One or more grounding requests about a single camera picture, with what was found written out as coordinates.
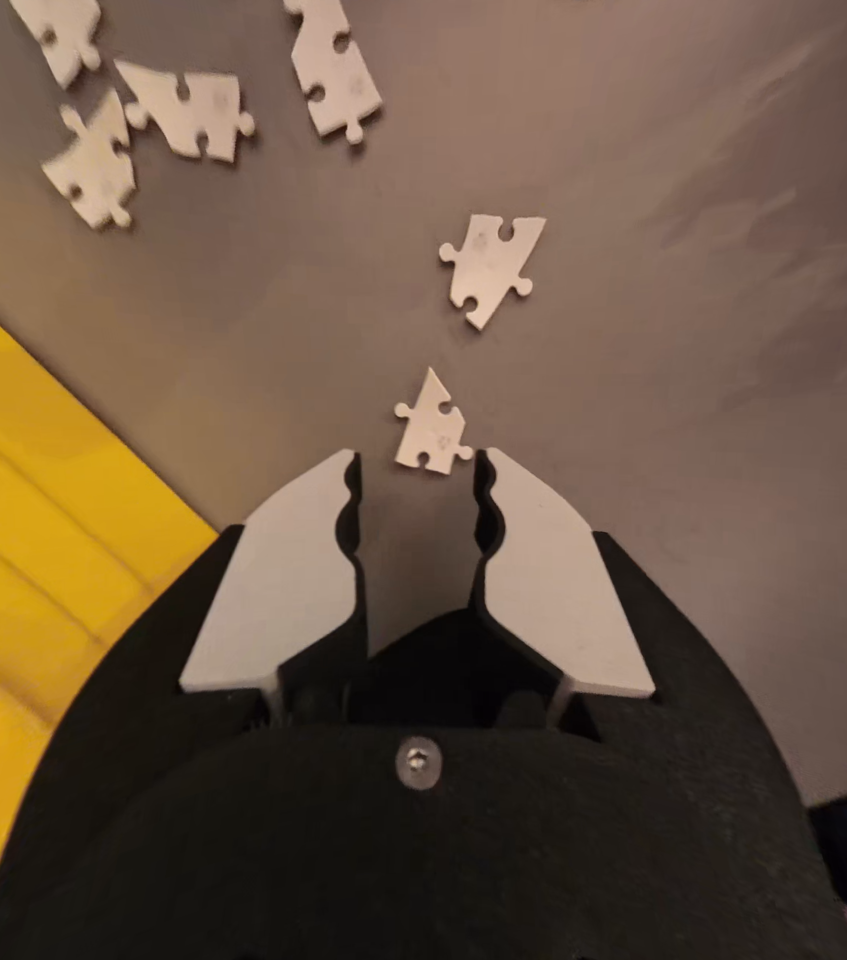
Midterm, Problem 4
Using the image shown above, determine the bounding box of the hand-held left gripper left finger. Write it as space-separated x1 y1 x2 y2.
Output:
181 450 368 694

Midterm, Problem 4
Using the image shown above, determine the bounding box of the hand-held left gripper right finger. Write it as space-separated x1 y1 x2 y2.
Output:
469 447 657 702

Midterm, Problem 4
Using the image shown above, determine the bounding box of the white puzzle piece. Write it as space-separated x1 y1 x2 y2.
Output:
394 365 476 478

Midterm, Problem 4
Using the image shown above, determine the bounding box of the scattered loose puzzle pieces group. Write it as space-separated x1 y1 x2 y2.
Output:
11 0 548 331

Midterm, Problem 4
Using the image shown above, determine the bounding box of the yellow storage bin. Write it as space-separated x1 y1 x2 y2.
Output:
0 270 222 931

